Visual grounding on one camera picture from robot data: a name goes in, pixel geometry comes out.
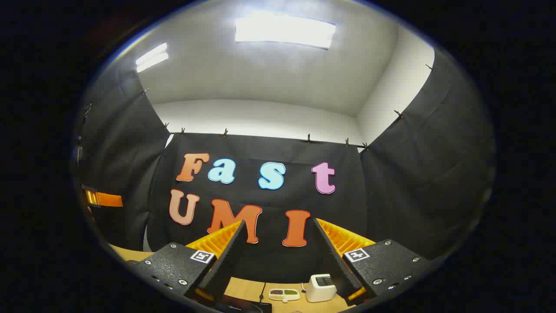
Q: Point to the black backdrop cloth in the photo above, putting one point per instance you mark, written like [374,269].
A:
[278,152]

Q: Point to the white toaster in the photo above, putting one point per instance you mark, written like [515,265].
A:
[319,291]

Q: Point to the large ceiling light panel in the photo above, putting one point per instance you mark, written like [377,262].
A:
[284,31]

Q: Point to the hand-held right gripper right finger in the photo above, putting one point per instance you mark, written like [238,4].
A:
[332,261]

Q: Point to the white divided dish of beans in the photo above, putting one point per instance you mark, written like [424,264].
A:
[284,294]

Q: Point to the black induction cooktop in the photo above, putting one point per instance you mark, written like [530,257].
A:
[243,306]

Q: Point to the narrow ceiling light panel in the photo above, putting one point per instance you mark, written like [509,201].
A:
[152,57]

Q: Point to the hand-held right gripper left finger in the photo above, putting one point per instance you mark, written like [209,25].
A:
[226,265]

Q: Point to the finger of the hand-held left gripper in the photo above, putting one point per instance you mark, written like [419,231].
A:
[104,200]

